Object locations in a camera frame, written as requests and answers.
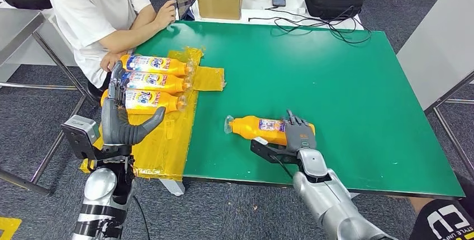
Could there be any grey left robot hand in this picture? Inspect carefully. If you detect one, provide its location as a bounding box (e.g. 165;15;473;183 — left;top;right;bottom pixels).
100;61;167;147

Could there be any person's right hand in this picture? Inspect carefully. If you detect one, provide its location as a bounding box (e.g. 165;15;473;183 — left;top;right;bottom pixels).
99;51;120;72

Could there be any person's left hand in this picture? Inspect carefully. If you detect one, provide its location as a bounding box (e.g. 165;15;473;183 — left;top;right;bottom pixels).
153;0;178;28

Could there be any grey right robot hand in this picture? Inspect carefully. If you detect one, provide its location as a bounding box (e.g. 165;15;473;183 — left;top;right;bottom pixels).
283;109;317;154

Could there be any orange detergent bottle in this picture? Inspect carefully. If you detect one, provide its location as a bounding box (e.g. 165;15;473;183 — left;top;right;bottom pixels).
120;54;196;77
99;89;187;116
224;115;316;147
122;71;193;95

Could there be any yellow taped cardboard mat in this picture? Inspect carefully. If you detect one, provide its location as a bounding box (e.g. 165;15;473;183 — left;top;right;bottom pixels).
79;47;226;182

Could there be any person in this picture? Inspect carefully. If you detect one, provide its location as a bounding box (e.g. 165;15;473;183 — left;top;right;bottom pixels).
409;173;474;240
44;0;178;89

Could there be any steel workbench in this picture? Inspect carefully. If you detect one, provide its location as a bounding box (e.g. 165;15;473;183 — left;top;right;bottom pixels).
0;8;93;196

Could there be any grey side table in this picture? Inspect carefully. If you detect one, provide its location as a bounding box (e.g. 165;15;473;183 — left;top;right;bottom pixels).
396;0;474;180

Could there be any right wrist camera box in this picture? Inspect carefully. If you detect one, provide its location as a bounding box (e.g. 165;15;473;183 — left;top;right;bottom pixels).
250;137;299;165

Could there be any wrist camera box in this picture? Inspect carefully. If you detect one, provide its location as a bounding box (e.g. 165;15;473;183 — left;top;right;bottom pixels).
250;137;299;165
61;115;102;161

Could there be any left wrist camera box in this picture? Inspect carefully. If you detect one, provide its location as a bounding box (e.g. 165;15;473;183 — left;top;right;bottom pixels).
61;115;102;161

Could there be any black cable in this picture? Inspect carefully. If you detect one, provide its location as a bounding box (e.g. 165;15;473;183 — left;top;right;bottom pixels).
247;5;373;44

